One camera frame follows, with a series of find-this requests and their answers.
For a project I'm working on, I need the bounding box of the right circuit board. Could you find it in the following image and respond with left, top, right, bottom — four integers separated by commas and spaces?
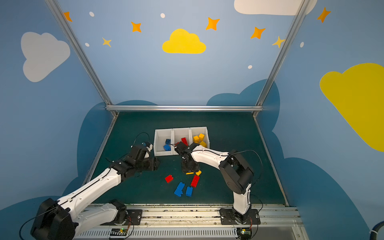
236, 228, 253, 240

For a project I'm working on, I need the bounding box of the aluminium frame back bar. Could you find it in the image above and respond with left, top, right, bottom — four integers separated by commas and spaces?
106, 105, 263, 112

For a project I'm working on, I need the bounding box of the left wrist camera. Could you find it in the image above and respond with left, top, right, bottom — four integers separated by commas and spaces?
142, 142, 153, 158

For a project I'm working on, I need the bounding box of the long blue brick bottom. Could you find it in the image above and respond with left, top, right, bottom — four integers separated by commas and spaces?
174, 182, 185, 197

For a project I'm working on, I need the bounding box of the black hose corner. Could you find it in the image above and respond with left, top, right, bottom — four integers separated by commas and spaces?
369, 221, 384, 240

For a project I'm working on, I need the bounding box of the circuit board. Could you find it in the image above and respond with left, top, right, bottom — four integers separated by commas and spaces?
109, 228, 133, 240
236, 228, 253, 240

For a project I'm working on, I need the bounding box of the long red brick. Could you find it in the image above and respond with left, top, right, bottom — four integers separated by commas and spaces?
181, 138, 189, 146
191, 175, 200, 188

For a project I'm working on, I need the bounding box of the middle white bin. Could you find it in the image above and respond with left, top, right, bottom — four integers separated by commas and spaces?
171, 128, 191, 155

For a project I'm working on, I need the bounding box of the left circuit board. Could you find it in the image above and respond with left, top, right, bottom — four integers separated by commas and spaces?
109, 228, 133, 240

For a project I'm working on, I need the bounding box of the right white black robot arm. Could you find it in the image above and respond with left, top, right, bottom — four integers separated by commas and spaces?
175, 142, 254, 217

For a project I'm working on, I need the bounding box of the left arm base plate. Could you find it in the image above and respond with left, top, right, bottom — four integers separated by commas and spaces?
102, 209, 143, 226

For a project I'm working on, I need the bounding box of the aluminium rail front base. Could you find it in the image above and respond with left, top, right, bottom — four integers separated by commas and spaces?
73, 204, 309, 240

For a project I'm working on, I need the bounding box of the aluminium frame right post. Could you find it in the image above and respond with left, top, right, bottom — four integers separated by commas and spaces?
253, 0, 311, 120

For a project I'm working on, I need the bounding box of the aluminium frame left post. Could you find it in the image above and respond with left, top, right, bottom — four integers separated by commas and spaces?
45, 0, 113, 106

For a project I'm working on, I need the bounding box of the aluminium frame post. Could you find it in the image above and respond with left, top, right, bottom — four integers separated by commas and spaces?
253, 0, 311, 120
45, 0, 113, 106

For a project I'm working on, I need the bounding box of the left white bin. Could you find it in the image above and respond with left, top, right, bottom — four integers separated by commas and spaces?
154, 129, 173, 157

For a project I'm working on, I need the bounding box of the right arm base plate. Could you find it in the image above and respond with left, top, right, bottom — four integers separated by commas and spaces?
219, 208, 261, 225

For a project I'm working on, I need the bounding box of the white bin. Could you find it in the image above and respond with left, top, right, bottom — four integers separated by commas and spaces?
171, 128, 191, 155
154, 129, 173, 157
188, 127, 210, 148

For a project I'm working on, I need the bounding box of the right white bin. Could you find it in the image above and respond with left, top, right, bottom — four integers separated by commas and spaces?
188, 127, 210, 148

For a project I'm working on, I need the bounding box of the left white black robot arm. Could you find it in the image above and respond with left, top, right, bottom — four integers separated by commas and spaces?
31, 142, 160, 240

